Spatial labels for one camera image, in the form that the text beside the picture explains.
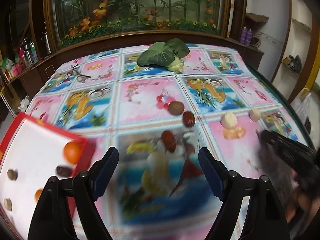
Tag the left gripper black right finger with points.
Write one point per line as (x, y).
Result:
(214, 172)

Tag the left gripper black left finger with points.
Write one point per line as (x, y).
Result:
(103, 171)

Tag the orange tangerine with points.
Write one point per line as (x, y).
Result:
(38, 194)
(72, 152)

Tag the dark red jujube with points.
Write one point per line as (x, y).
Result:
(188, 119)

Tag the dark jujube in tray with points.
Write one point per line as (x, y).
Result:
(64, 171)

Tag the cream round cake piece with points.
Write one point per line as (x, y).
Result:
(228, 120)

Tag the white plastic bag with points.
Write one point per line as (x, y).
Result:
(301, 106)

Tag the orange tangerine in tray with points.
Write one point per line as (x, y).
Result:
(38, 194)

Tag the red white box tray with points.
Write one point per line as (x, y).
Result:
(34, 149)

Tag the fruit print tablecloth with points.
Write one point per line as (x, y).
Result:
(155, 194)

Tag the brown kiwi on table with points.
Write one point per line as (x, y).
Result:
(176, 108)

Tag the black eyeglasses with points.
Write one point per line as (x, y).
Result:
(81, 78)

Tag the tan nut in tray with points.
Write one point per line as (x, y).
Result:
(8, 204)

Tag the green leafy cabbage vegetable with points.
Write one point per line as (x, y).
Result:
(165, 54)

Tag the steel thermos flask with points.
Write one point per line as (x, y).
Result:
(46, 42)

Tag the purple bottles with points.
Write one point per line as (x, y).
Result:
(246, 36)

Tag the fish tank with plants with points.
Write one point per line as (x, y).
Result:
(76, 21)

